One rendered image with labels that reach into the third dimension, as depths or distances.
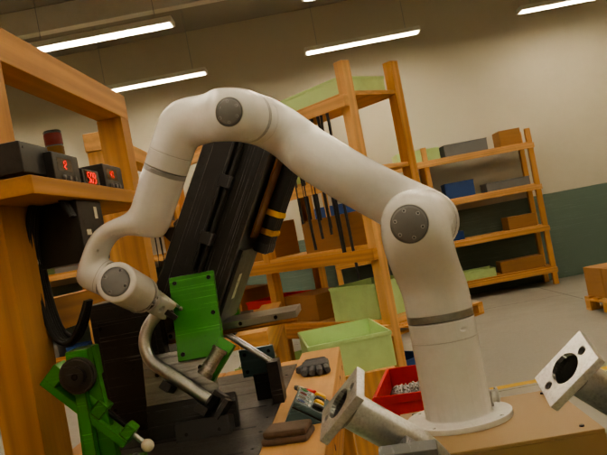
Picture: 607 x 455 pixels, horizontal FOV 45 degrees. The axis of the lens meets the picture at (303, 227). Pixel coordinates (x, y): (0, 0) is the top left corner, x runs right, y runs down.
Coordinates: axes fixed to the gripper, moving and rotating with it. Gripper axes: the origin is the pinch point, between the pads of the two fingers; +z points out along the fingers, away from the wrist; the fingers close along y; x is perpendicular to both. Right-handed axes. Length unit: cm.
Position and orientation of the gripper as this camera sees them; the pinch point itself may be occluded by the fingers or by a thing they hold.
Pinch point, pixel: (162, 305)
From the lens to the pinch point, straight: 183.1
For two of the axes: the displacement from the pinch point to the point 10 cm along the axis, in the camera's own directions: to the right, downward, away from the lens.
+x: -6.0, 7.9, -1.4
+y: -7.9, -5.6, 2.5
